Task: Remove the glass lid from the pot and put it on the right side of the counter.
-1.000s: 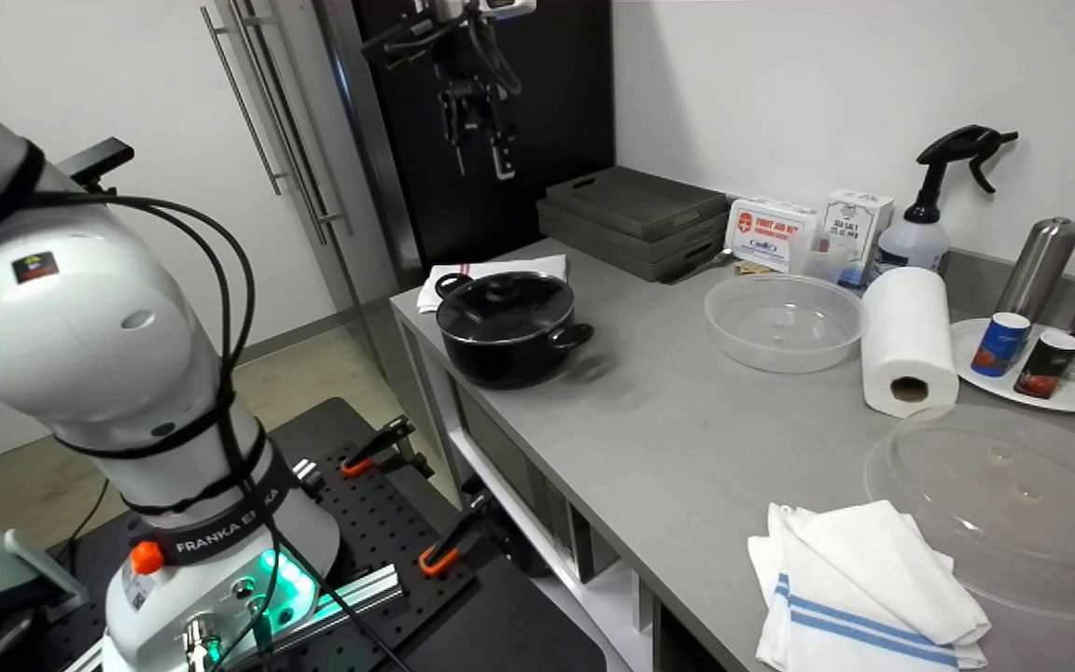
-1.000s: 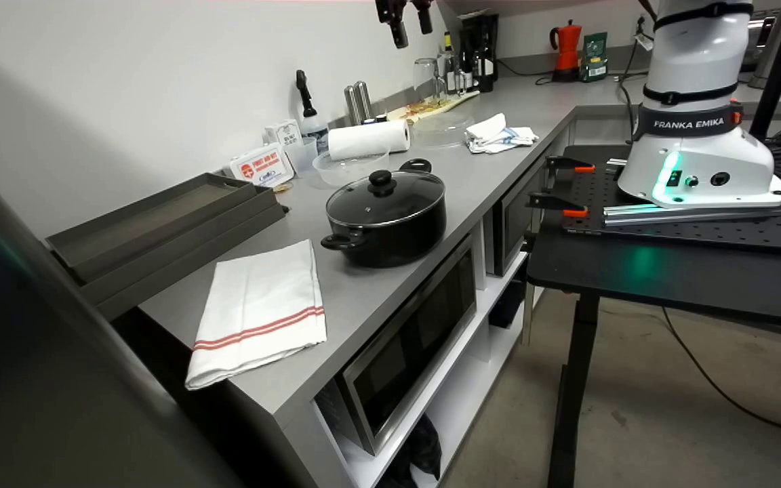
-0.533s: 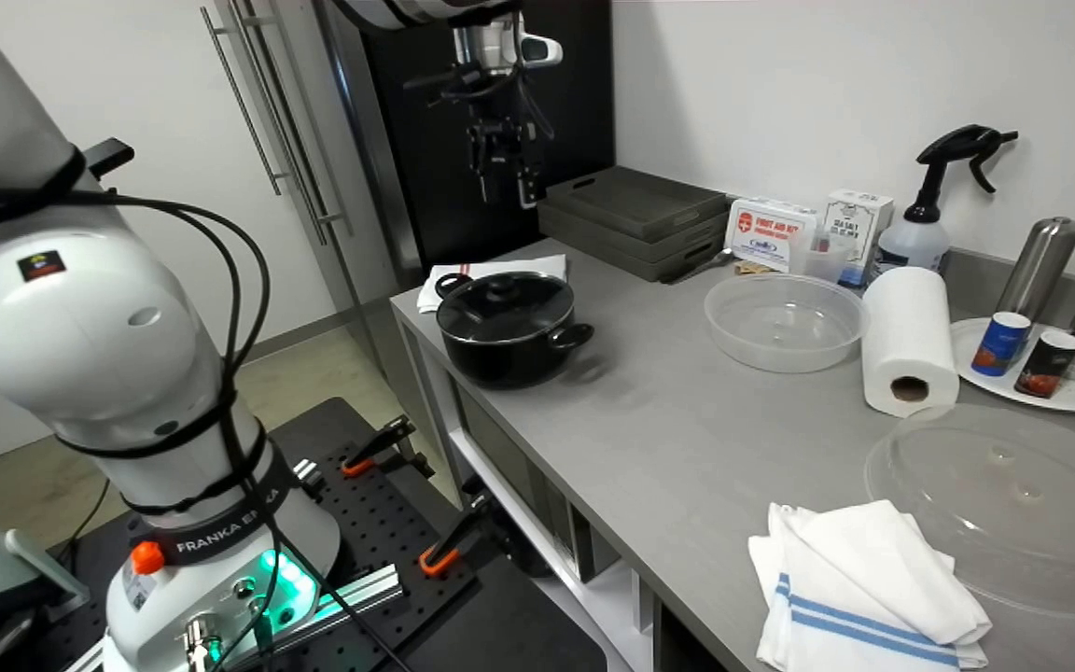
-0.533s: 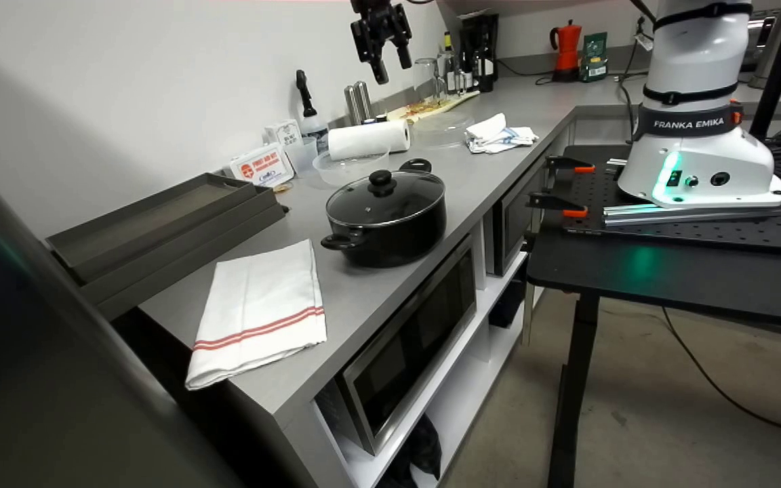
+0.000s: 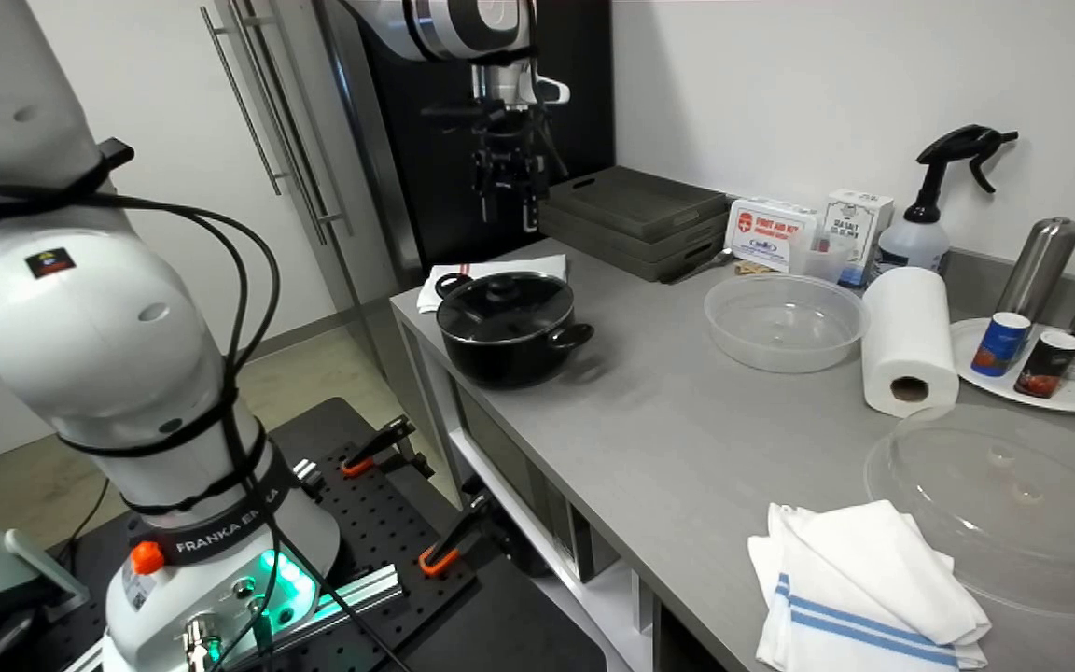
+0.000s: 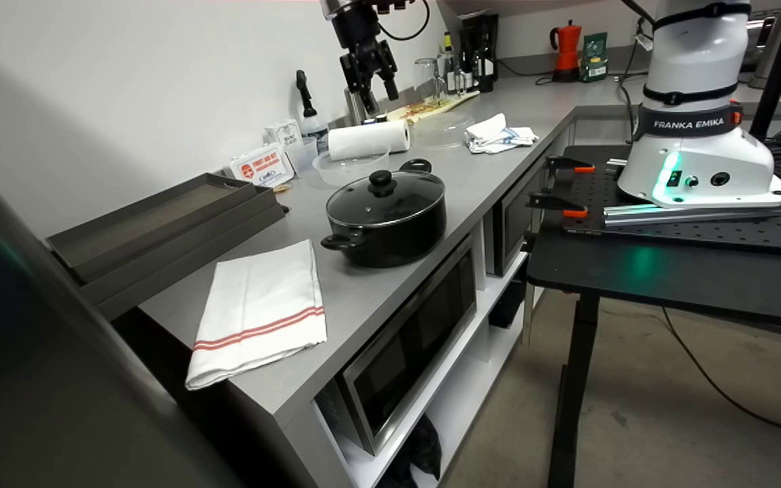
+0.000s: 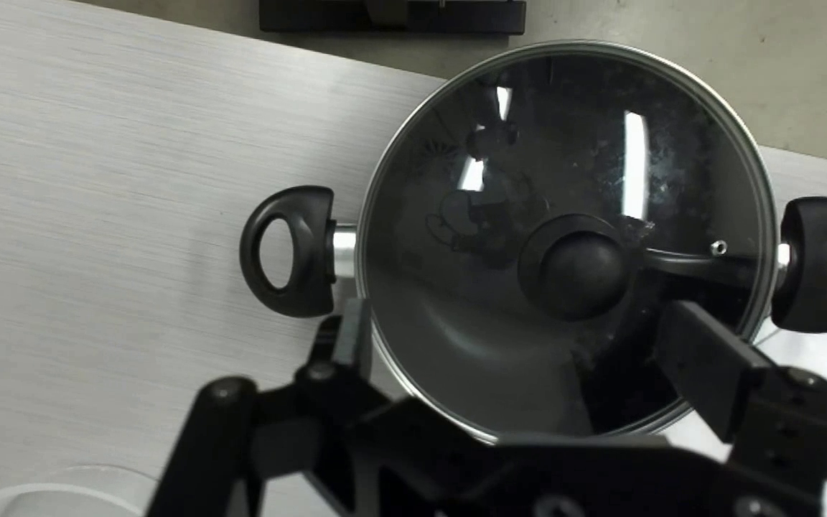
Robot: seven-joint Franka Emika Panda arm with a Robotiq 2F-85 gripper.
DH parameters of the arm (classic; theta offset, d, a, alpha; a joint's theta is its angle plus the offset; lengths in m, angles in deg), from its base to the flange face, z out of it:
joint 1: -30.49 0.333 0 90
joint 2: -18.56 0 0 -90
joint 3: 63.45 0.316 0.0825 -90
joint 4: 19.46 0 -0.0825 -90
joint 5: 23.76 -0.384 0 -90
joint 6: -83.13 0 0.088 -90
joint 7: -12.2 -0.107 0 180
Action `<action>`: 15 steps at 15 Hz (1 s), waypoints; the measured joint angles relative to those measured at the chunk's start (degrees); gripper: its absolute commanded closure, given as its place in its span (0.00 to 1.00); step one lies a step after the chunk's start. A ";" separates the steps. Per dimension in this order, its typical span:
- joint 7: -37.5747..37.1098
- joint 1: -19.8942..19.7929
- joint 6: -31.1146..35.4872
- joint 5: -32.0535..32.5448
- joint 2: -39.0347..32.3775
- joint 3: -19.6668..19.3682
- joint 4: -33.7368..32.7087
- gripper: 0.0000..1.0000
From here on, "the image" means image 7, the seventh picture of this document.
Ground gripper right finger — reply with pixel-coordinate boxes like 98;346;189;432
654;300;827;517

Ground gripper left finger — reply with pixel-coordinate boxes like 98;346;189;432
144;298;406;517

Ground glass lid with black knob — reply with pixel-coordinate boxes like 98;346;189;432
356;39;779;442

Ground black rectangular box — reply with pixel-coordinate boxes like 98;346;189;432
259;0;528;35

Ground steel pot with black handles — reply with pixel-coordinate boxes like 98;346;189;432
240;39;827;444

